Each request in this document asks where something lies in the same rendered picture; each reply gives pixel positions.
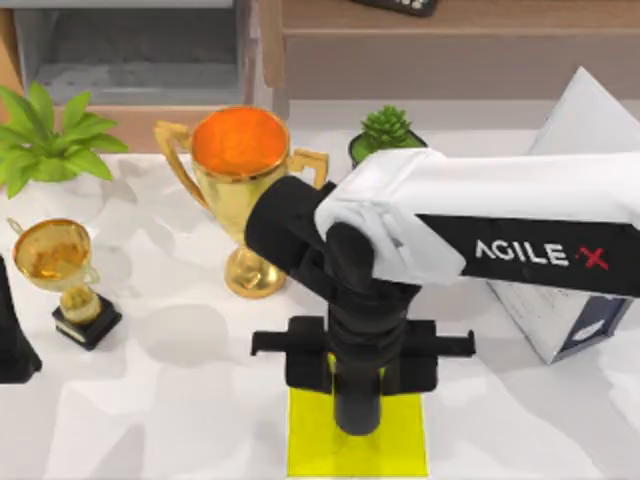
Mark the black cylindrical bottle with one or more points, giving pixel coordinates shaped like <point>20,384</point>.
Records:
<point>358,405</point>

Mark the flat yellow square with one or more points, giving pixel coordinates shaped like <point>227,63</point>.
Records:
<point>310,440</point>

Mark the large gold trophy orange inside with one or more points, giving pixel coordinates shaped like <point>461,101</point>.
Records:
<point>235,165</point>

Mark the green succulent in black pot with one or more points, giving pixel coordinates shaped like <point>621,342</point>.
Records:
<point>387,127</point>

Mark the white and dark blue box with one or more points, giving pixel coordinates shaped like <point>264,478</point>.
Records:
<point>580,115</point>

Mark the small gold trophy black base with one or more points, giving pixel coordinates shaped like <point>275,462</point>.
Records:
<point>52,255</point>

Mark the pale wooden drawer front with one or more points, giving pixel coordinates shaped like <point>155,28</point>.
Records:
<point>165,125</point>

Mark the wooden cupboard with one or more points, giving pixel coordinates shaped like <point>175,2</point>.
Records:
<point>450,55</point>

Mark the green leafy plant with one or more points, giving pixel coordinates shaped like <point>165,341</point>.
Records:
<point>55,145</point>

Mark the flat black object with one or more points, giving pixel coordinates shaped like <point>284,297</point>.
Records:
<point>400,6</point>

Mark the grey pierced drawer inside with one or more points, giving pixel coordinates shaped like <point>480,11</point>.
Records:
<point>135,50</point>

